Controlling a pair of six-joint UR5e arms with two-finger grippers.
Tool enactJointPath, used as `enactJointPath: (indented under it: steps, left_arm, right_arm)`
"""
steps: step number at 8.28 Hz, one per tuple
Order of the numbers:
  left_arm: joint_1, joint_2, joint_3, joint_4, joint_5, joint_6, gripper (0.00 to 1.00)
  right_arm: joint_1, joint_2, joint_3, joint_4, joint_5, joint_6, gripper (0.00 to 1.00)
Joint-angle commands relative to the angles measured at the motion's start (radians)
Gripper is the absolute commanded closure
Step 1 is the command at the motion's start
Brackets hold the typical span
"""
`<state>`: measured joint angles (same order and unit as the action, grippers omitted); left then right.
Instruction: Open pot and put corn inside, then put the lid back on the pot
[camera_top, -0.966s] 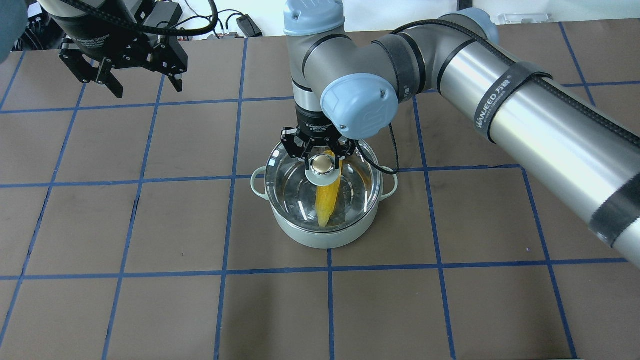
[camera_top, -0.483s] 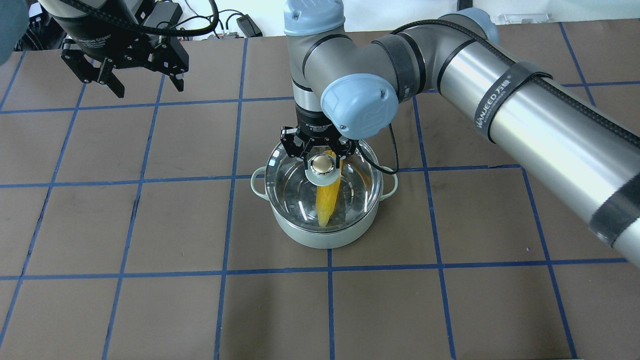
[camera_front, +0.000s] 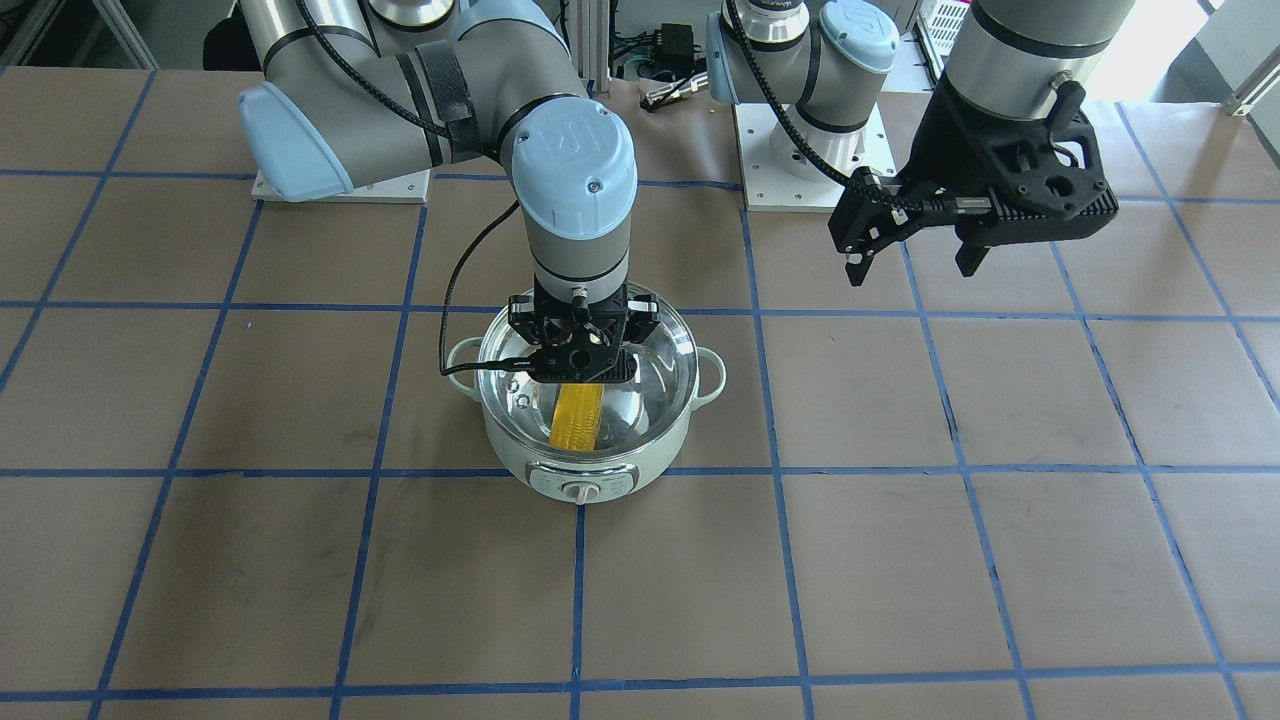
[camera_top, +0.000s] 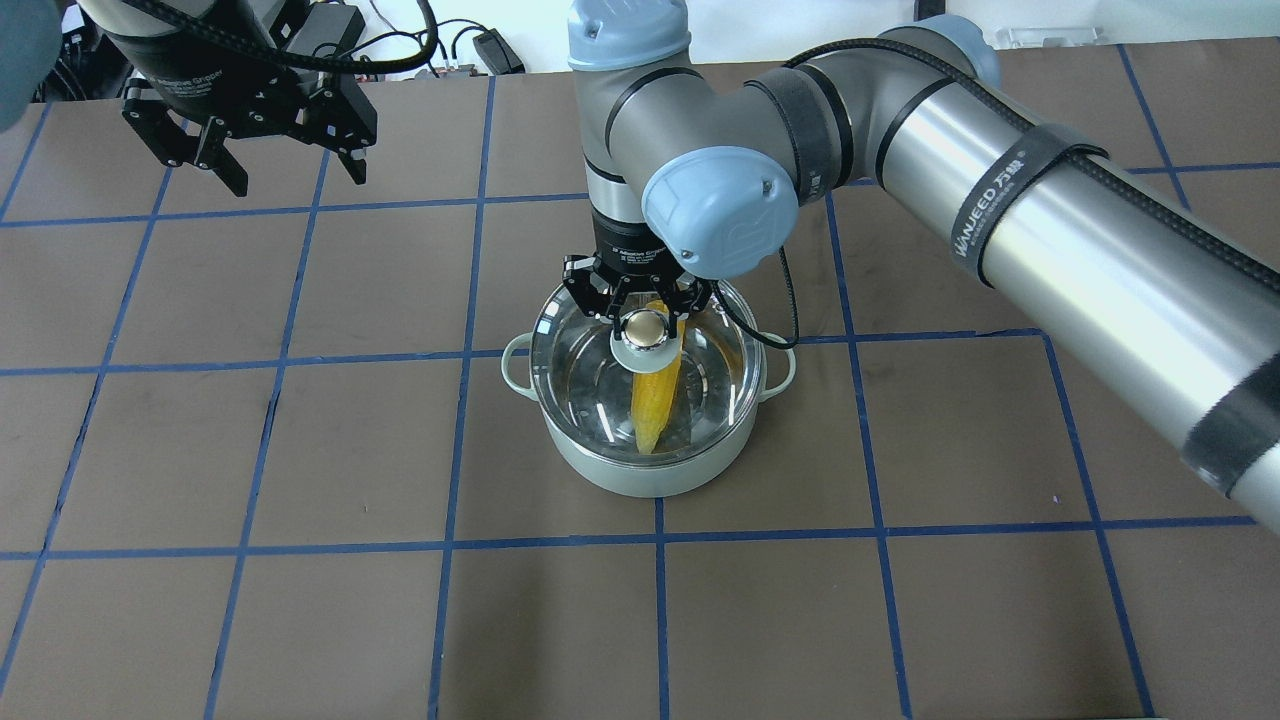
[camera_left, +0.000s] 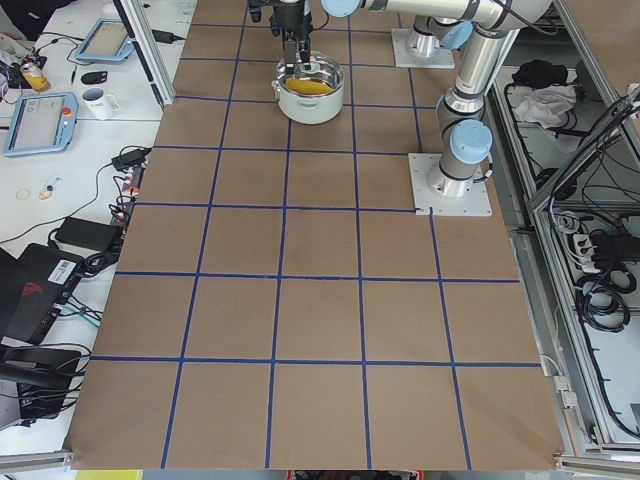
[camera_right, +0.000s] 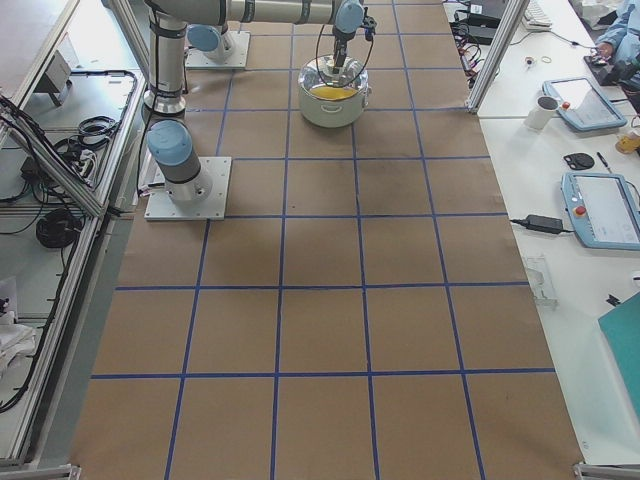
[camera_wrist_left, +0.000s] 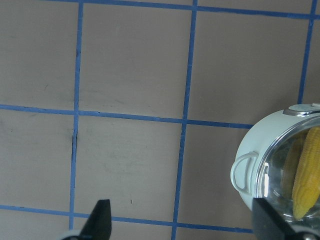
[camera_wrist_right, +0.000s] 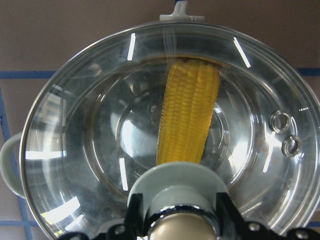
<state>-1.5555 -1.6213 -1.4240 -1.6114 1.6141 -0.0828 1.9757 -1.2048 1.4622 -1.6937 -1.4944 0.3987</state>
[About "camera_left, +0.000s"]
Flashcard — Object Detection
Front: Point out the orange drink bottle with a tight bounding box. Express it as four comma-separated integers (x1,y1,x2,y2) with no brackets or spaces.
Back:
20,62,51,92

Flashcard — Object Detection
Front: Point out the yellow corn cob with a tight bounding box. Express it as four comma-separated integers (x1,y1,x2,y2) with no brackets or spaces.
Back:
285,77,334,96

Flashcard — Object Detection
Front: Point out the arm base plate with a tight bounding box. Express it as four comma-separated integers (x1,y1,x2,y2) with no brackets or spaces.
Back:
391,29,455,69
408,153,492,217

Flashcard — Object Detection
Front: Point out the glass pot lid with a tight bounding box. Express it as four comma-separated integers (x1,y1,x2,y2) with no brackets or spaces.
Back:
272,52,344,97

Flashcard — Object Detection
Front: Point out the pale green cooking pot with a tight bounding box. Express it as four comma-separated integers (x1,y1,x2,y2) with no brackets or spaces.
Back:
274,83,344,124

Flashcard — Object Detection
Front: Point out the white mug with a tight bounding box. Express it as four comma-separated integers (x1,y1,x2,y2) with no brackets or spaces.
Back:
82,87,120,120

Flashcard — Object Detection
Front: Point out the black docking device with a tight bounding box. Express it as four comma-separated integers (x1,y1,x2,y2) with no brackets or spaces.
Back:
1,345,90,428

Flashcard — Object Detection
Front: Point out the black coiled cable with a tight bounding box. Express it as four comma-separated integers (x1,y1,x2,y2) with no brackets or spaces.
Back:
574,269,634,334

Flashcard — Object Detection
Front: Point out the black power adapter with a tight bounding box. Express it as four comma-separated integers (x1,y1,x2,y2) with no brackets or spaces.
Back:
111,148,151,171

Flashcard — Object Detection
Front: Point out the blue teach pendant near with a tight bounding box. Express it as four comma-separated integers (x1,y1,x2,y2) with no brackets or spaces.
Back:
3,92,78,157

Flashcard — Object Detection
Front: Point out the blue teach pendant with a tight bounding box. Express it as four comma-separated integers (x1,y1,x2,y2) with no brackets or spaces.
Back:
3,92,78,157
74,18,134,63

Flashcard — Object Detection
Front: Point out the white power strip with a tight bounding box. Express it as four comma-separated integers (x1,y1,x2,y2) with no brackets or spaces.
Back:
571,233,605,274

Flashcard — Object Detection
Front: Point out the black power brick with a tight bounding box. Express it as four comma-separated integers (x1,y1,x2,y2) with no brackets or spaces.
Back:
54,217,123,252

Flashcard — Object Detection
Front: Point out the white crumpled cloth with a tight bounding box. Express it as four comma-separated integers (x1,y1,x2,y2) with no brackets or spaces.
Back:
514,85,577,129

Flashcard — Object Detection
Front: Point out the black cloth bundle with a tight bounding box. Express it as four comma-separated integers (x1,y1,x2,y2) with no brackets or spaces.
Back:
512,59,568,89

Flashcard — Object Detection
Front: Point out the aluminium frame post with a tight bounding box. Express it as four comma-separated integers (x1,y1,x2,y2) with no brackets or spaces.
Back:
113,0,175,108

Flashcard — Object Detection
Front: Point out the blue teach pendant far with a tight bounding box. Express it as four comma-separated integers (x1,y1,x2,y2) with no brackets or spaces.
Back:
74,18,134,63

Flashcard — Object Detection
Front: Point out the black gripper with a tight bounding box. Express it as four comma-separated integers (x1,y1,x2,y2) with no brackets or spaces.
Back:
270,0,313,75

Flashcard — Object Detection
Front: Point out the black computer mouse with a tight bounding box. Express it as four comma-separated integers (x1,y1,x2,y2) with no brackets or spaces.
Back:
80,70,108,85

